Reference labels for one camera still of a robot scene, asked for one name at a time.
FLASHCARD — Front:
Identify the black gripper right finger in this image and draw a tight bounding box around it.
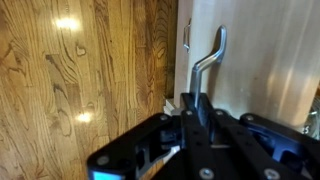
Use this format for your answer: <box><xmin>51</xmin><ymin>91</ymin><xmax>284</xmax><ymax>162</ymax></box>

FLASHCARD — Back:
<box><xmin>199</xmin><ymin>94</ymin><xmax>320</xmax><ymax>180</ymax></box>

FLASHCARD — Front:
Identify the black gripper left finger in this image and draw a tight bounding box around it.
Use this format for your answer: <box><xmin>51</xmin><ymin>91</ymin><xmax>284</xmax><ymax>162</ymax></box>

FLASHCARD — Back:
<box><xmin>87</xmin><ymin>93</ymin><xmax>221</xmax><ymax>180</ymax></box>

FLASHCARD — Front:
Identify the large brushed steel drawer handle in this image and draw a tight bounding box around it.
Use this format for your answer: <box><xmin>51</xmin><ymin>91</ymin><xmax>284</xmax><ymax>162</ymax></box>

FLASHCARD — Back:
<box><xmin>189</xmin><ymin>25</ymin><xmax>228</xmax><ymax>111</ymax></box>

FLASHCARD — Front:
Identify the narrow light wood drawer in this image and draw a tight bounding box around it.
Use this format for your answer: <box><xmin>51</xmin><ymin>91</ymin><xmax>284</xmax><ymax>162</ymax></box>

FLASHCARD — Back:
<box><xmin>173</xmin><ymin>0</ymin><xmax>195</xmax><ymax>101</ymax></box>

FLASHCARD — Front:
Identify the small brushed steel drawer handle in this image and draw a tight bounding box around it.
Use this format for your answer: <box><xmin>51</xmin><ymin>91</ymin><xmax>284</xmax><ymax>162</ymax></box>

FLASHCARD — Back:
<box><xmin>182</xmin><ymin>18</ymin><xmax>193</xmax><ymax>54</ymax></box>

